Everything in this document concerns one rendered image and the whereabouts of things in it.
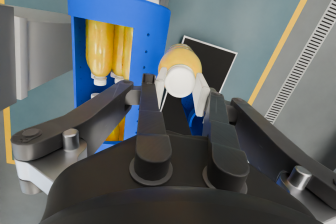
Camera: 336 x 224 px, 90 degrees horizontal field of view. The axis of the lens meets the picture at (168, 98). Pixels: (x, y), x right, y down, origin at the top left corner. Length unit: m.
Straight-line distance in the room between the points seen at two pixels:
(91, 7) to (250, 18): 1.59
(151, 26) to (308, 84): 2.12
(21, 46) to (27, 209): 2.80
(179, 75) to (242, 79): 1.75
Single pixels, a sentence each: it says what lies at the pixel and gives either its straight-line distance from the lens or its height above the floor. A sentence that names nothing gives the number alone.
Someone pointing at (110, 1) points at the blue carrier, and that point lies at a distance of 0.44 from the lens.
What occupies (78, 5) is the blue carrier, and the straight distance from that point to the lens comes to 0.49.
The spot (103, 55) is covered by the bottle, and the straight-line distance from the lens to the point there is 0.55.
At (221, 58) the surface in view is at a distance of 1.64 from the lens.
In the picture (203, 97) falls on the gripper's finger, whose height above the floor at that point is 1.52.
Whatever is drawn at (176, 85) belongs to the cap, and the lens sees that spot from 0.21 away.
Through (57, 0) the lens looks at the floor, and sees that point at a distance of 1.87.
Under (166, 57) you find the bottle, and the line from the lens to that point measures 0.26.
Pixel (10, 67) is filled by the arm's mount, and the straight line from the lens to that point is 0.84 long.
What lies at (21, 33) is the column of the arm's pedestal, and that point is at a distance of 0.83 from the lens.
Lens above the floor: 1.66
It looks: 67 degrees down
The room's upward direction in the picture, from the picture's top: 171 degrees clockwise
